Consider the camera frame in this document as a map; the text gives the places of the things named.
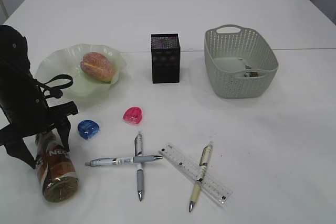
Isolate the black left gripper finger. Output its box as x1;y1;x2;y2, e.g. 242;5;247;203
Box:
55;118;71;152
5;138;36;169

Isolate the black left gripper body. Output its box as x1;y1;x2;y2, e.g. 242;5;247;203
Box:
1;77;78;145

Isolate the brown coffee bottle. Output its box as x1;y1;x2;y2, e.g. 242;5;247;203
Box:
35;132;79;203

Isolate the sugared bread roll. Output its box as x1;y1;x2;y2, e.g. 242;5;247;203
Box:
80;52;117;82

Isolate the paper ball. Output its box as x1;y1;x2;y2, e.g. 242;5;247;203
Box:
244;71;260;78

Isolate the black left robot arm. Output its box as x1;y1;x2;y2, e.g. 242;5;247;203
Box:
1;25;78;168

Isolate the blue pencil sharpener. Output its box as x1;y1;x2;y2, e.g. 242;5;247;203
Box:
77;120;100;140

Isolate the pale green wavy plate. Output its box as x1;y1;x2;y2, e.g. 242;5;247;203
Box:
35;44;127;103

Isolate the grey pen lying horizontal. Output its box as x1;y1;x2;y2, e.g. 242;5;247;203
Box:
85;155;163;167

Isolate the pink pencil sharpener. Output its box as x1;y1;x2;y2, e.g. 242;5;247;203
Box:
123;106;143;125

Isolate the grey pen lying vertical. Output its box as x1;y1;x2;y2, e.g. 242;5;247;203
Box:
134;131;144;202

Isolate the grey-green plastic basket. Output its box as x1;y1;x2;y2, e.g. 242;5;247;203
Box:
204;26;279;99

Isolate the black mesh pen holder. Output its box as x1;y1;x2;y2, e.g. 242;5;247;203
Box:
150;34;181;84

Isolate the beige patterned pen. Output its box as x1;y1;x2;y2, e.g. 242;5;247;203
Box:
188;141;213;212

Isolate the clear plastic ruler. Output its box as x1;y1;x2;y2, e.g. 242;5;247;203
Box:
159;143;232;208

